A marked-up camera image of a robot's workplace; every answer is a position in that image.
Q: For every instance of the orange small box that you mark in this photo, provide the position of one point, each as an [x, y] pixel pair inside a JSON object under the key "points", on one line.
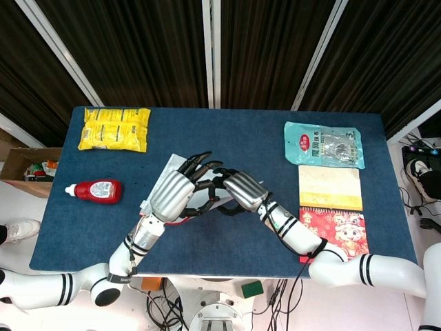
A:
{"points": [[151, 283]]}

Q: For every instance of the teal snack pouch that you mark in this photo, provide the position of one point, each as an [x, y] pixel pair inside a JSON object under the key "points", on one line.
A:
{"points": [[324, 145]]}

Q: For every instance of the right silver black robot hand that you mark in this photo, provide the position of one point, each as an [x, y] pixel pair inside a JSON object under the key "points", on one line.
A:
{"points": [[246, 189]]}

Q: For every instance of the colourful snack packets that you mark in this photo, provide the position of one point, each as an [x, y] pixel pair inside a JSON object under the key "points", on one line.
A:
{"points": [[41, 169]]}

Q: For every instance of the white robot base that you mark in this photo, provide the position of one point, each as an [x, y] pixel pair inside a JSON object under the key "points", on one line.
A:
{"points": [[213, 307]]}

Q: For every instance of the cream yellow box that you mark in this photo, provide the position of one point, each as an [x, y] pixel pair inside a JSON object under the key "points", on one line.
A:
{"points": [[329, 188]]}

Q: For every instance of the yellow snack package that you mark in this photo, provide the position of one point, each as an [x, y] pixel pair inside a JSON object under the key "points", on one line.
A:
{"points": [[113, 129]]}

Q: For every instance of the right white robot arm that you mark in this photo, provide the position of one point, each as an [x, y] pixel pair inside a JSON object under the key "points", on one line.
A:
{"points": [[299, 234]]}

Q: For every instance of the white frame post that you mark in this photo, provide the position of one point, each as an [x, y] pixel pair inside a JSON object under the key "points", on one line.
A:
{"points": [[318, 55], [211, 51], [58, 48]]}

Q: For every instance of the black pleated curtain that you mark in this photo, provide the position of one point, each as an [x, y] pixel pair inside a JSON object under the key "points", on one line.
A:
{"points": [[138, 51], [386, 62], [268, 51], [27, 76]]}

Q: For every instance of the blue felt table cover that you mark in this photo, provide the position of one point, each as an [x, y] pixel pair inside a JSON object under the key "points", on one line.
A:
{"points": [[224, 138]]}

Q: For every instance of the black and white sneaker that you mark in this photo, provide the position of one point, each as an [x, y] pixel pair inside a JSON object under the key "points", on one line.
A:
{"points": [[418, 176]]}

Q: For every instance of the brown cardboard box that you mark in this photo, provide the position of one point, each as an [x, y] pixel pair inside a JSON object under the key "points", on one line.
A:
{"points": [[15, 162]]}

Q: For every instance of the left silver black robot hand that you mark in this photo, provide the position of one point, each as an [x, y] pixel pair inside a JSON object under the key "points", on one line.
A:
{"points": [[170, 193]]}

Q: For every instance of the black power strip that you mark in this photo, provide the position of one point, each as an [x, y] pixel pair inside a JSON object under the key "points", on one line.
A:
{"points": [[422, 151]]}

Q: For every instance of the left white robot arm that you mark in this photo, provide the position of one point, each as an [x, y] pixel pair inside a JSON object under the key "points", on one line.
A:
{"points": [[119, 257]]}

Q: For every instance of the red spiral cartoon calendar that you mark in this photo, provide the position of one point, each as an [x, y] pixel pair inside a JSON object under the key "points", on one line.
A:
{"points": [[344, 229]]}

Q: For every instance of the red ketchup squeeze bottle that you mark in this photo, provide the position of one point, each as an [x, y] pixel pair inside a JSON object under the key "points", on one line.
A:
{"points": [[100, 191]]}

